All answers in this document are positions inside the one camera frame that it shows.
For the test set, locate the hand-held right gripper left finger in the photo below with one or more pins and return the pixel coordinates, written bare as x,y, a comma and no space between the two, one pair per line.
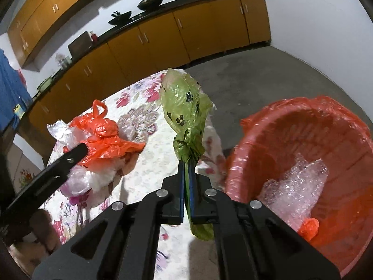
145,224

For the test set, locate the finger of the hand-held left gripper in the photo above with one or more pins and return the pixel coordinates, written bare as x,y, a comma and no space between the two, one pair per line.
49,178

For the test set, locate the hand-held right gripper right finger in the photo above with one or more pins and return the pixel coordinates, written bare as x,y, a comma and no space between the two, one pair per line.
233,227

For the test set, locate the large orange plastic bag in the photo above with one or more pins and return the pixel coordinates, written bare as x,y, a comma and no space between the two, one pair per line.
107,143

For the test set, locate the clear bubble wrap sheet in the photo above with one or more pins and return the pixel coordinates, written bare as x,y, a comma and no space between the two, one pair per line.
294,192

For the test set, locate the small orange plastic bag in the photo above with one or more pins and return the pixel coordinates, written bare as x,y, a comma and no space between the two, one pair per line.
309,229

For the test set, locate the olive green plastic bag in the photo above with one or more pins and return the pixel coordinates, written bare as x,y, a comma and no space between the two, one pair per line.
183,108

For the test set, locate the red basket with orange liner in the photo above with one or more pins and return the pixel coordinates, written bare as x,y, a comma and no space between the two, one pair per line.
335,140

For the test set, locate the person's left hand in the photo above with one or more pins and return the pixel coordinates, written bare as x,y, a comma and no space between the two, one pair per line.
46,230

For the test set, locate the white flower-print panel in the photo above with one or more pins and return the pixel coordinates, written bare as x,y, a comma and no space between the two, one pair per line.
26,163

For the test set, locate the clear bubble wrap bag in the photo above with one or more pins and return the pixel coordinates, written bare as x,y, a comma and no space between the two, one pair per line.
58,131

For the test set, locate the white plastic bag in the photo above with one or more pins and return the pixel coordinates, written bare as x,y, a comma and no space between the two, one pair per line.
99,178

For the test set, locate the floral tablecloth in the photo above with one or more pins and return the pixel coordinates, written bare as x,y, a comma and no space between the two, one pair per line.
145,166

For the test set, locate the yellow detergent bottle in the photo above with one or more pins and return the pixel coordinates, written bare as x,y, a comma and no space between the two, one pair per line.
19,111

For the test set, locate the blue cloth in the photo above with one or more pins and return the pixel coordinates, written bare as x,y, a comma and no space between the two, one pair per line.
11,93

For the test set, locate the green basins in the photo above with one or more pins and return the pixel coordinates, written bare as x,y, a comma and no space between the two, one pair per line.
45,84

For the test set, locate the glass jar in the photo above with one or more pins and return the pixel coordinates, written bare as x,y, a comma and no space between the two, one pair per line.
63,61

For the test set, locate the dark cutting board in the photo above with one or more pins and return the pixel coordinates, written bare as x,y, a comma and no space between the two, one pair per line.
80,45

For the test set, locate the red bottle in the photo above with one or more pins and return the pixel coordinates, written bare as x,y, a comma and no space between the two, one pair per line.
94,37

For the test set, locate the wooden upper cabinets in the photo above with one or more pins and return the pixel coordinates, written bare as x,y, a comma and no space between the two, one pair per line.
43,11

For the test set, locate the wooden cabinets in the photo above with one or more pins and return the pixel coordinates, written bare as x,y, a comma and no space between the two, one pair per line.
163,40
43,11

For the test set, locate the wooden lower cabinets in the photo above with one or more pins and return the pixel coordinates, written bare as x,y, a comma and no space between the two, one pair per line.
163,40

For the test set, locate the black wok with lid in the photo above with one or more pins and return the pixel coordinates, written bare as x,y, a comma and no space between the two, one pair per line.
149,2

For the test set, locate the black kitchen countertop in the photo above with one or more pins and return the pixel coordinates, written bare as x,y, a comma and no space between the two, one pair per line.
204,0

